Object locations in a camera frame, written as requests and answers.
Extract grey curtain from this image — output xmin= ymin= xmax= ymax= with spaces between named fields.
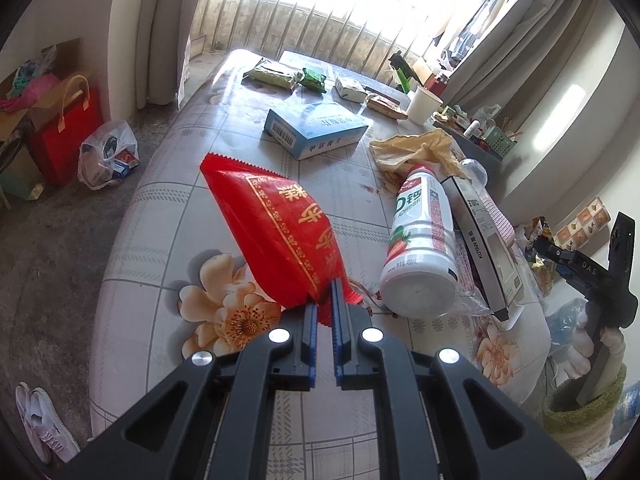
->
xmin=442 ymin=0 xmax=598 ymax=128

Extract red paper gift bag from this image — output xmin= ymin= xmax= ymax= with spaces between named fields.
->
xmin=27 ymin=72 xmax=103 ymax=186

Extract green perforated utensil holder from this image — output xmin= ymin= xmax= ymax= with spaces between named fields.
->
xmin=483 ymin=126 xmax=516 ymax=159

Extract brown cardboard box with clothes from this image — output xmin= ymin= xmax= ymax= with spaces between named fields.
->
xmin=1 ymin=38 xmax=81 ymax=142

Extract pink knitted cloth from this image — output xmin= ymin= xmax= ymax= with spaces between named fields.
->
xmin=480 ymin=190 xmax=515 ymax=247

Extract red snack bag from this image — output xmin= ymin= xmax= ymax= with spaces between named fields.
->
xmin=200 ymin=153 xmax=361 ymax=326

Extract blue white medicine box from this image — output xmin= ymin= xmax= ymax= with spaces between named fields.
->
xmin=265 ymin=102 xmax=369 ymax=160

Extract clear plastic wrapper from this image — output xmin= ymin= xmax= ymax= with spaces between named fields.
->
xmin=444 ymin=231 xmax=494 ymax=319

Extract small white box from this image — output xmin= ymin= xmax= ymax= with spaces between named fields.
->
xmin=334 ymin=76 xmax=368 ymax=104

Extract white sneakers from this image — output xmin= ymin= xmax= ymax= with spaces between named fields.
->
xmin=14 ymin=382 xmax=80 ymax=465

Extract small green snack packet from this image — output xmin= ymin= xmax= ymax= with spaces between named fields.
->
xmin=299 ymin=67 xmax=326 ymax=93

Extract green woven basket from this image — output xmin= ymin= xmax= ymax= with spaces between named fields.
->
xmin=542 ymin=364 xmax=627 ymax=463

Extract white strawberry milk bottle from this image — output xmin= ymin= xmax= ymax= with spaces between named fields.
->
xmin=380 ymin=164 xmax=458 ymax=318

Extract brown torn cardboard packet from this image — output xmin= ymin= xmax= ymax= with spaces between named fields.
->
xmin=366 ymin=94 xmax=408 ymax=120

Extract green pale snack packet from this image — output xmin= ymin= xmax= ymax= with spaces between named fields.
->
xmin=243 ymin=58 xmax=304 ymax=91

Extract grey side cabinet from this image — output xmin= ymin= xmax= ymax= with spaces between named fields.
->
xmin=433 ymin=122 xmax=501 ymax=188

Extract yellow cloth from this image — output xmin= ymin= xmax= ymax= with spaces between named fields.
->
xmin=369 ymin=128 xmax=468 ymax=192

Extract clear plastic dome lid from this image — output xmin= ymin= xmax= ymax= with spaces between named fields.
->
xmin=460 ymin=158 xmax=488 ymax=193

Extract white paper cup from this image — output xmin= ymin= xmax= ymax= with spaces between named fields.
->
xmin=407 ymin=87 xmax=442 ymax=126

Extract grey cable packaging box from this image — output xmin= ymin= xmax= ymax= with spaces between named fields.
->
xmin=442 ymin=177 xmax=523 ymax=330

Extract floral tablecloth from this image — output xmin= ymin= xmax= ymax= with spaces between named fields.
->
xmin=88 ymin=48 xmax=551 ymax=480

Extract white plastic shopping bag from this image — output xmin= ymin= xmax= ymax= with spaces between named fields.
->
xmin=77 ymin=119 xmax=140 ymax=191

